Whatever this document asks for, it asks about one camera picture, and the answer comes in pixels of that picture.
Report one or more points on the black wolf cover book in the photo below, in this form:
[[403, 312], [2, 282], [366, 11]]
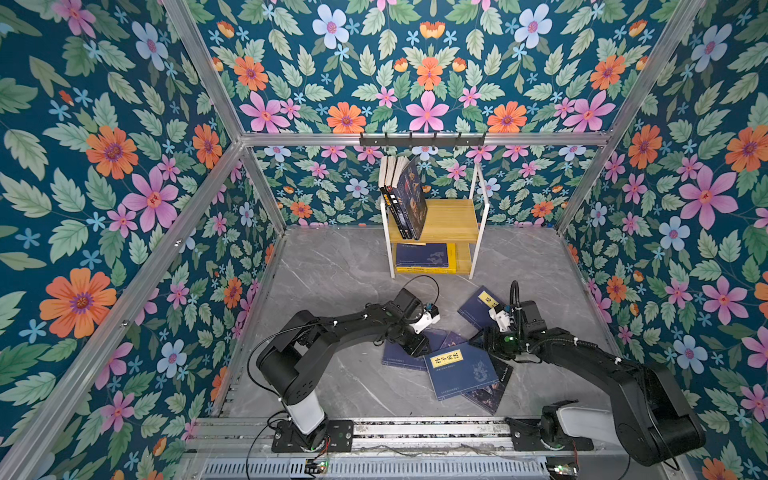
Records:
[[394, 205]]

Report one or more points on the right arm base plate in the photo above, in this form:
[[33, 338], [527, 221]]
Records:
[[526, 435]]

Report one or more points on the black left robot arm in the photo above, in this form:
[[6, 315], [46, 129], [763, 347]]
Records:
[[296, 358]]

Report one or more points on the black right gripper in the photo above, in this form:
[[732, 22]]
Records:
[[493, 346]]

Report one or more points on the white wooden book shelf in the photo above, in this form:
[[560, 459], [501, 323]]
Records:
[[459, 221]]

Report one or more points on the blue book yellow label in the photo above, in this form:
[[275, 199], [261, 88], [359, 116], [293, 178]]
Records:
[[422, 256], [459, 369]]

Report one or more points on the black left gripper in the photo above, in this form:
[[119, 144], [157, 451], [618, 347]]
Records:
[[419, 349]]

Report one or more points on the black book on shelf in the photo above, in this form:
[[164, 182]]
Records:
[[386, 165]]

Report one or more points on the yellow cartoon cover book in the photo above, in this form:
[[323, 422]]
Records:
[[460, 262]]

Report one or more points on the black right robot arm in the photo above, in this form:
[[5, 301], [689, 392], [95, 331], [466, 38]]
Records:
[[649, 416]]

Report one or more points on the black hook rail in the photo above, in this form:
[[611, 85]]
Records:
[[408, 140]]

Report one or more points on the dark patterned book bottom right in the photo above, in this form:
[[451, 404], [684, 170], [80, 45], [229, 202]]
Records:
[[489, 398]]

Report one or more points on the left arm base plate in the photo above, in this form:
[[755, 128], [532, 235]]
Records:
[[330, 436]]

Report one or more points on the dark book orange calligraphy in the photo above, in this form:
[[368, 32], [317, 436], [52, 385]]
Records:
[[409, 193]]

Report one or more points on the aluminium mounting rail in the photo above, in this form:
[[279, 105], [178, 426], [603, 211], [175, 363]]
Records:
[[230, 435]]

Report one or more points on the blue book in middle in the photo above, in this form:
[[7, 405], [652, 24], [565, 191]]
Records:
[[395, 356]]

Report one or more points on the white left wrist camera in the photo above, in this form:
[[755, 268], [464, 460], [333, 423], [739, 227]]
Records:
[[426, 318]]

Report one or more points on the small dark blue book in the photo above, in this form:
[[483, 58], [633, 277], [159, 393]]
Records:
[[478, 309]]

